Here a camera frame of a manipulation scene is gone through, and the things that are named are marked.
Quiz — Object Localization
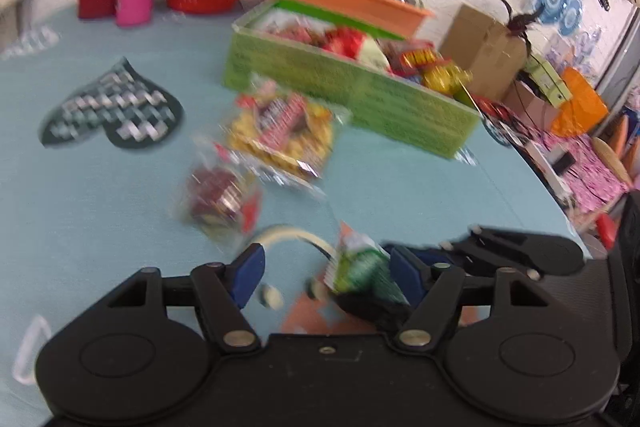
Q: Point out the green snack packet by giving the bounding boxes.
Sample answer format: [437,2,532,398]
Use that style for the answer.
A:
[324,225,411,331]

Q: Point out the small red candy packet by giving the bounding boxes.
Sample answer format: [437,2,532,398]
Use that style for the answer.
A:
[174,136,262,255]

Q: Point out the yellow corn snack bag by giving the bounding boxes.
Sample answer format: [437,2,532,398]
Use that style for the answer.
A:
[220,72,352,190]

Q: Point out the yellow clear candy bag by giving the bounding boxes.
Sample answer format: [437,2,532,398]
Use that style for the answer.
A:
[421,60,473,98]

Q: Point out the red yellow label packet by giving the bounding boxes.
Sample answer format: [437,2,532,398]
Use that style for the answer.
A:
[386,39,442,77]

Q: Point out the red white snack packet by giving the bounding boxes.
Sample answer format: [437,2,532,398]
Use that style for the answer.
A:
[321,26,368,60]

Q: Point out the white power strip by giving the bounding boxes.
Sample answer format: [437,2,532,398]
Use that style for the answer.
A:
[522,141,573,205]

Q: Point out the orange plastic bag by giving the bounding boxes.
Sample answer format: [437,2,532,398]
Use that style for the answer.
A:
[549,67,608,138]

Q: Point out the light green small box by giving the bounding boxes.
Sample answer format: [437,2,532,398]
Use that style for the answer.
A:
[524,54,573,108]

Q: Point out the brown cardboard box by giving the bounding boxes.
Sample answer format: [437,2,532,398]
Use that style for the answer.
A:
[438,4,527,102]

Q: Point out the dark red feather plant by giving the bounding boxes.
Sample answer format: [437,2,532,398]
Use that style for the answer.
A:
[500,0,546,55]

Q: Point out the green cardboard box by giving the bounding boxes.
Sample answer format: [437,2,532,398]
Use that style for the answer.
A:
[222,0,480,158]

